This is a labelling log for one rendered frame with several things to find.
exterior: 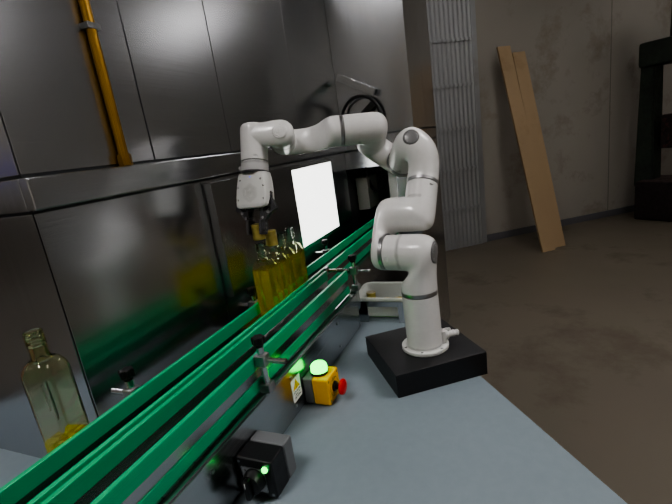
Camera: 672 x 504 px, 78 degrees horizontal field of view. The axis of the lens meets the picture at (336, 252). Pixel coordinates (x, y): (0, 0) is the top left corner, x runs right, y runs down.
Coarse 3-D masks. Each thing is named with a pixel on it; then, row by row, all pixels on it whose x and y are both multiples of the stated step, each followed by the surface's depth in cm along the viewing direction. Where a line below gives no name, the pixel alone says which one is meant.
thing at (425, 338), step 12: (408, 300) 108; (420, 300) 106; (432, 300) 107; (408, 312) 109; (420, 312) 107; (432, 312) 108; (408, 324) 111; (420, 324) 108; (432, 324) 108; (408, 336) 112; (420, 336) 109; (432, 336) 109; (444, 336) 112; (408, 348) 113; (420, 348) 110; (432, 348) 110; (444, 348) 110
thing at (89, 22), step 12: (84, 0) 85; (84, 12) 85; (84, 24) 85; (96, 24) 87; (96, 36) 87; (96, 48) 87; (96, 60) 87; (108, 84) 89; (108, 96) 89; (108, 108) 90; (120, 132) 91; (120, 144) 92; (120, 156) 92
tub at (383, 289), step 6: (372, 282) 163; (378, 282) 162; (384, 282) 161; (390, 282) 160; (396, 282) 159; (402, 282) 158; (366, 288) 162; (372, 288) 163; (378, 288) 162; (384, 288) 161; (390, 288) 161; (396, 288) 160; (360, 294) 155; (366, 294) 161; (378, 294) 163; (384, 294) 162; (390, 294) 161; (396, 294) 160; (360, 300) 149; (366, 300) 148; (372, 300) 147; (378, 300) 146; (384, 300) 145; (390, 300) 144; (396, 300) 143
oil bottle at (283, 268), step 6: (276, 258) 121; (282, 258) 123; (282, 264) 123; (282, 270) 123; (288, 270) 126; (282, 276) 123; (288, 276) 126; (282, 282) 123; (288, 282) 126; (282, 288) 123; (288, 288) 126; (288, 294) 125
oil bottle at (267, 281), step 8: (256, 264) 117; (264, 264) 116; (272, 264) 118; (256, 272) 118; (264, 272) 117; (272, 272) 118; (256, 280) 118; (264, 280) 117; (272, 280) 118; (256, 288) 119; (264, 288) 118; (272, 288) 118; (280, 288) 122; (264, 296) 119; (272, 296) 118; (280, 296) 121; (264, 304) 120; (272, 304) 119; (264, 312) 121
